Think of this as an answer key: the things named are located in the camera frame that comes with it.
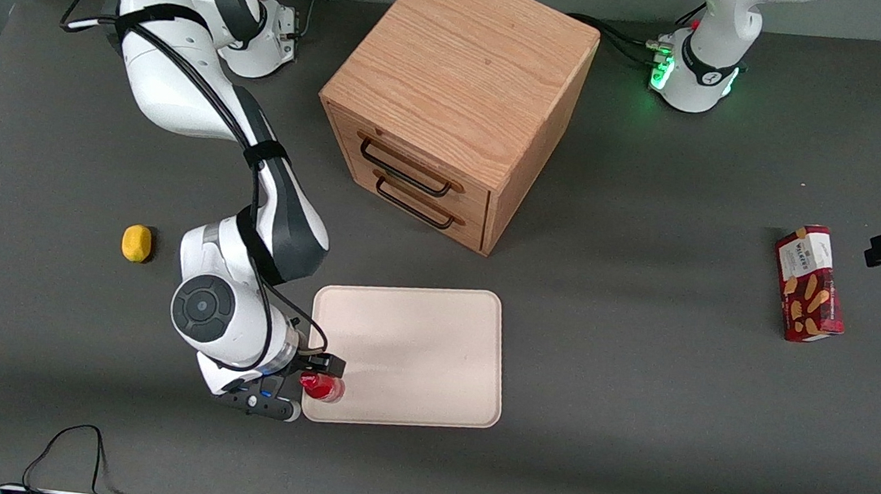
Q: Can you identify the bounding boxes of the thin black table cable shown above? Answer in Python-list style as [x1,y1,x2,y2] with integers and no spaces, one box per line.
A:
[0,415,160,494]

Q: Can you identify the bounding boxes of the yellow lemon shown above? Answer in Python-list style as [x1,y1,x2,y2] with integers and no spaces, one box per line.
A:
[119,223,156,264]

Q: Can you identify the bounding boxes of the black metal drawer handle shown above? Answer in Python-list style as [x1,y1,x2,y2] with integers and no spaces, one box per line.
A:
[354,135,459,200]
[370,176,463,232]

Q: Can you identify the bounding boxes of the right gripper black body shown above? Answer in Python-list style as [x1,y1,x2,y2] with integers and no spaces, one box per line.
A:
[277,345,317,403]

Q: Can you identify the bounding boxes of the black left arm base cables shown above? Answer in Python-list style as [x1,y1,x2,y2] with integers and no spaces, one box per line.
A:
[562,11,677,72]

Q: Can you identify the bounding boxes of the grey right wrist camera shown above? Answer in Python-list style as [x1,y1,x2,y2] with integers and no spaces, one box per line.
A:
[208,386,304,425]

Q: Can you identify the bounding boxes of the red coke bottle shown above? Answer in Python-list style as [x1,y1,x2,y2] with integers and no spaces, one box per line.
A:
[297,372,348,406]

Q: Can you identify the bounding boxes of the red cookie box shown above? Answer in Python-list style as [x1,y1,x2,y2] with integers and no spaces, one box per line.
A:
[765,221,856,348]

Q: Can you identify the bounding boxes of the black cable along right arm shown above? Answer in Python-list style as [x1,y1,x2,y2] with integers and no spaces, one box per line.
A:
[28,0,366,361]

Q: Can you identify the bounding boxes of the beige plastic tray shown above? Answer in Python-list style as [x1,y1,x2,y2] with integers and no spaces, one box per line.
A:
[299,272,515,442]

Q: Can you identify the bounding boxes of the wooden drawer cabinet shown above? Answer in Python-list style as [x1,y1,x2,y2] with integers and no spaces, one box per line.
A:
[304,0,605,266]

